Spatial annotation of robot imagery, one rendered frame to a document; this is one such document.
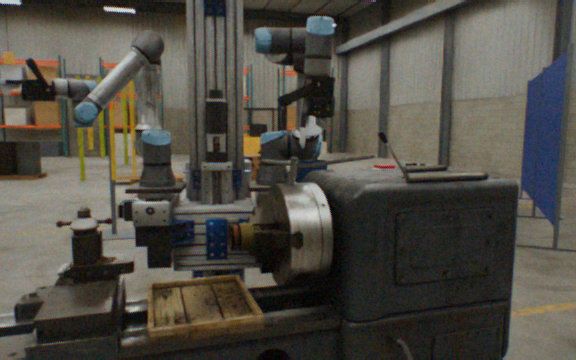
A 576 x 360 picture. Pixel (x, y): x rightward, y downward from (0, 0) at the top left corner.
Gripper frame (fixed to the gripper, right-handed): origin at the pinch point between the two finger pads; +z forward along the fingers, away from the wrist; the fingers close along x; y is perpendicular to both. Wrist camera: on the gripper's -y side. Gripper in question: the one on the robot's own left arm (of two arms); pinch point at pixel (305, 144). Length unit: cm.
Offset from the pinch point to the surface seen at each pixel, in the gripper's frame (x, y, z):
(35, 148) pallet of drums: 844, -908, 214
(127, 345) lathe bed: -41, -34, 48
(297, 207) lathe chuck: -9.5, 0.6, 16.5
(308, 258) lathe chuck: -12.9, 5.2, 29.9
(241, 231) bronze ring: -10.7, -15.6, 25.5
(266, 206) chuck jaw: 0.9, -11.6, 20.7
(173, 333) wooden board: -36, -24, 45
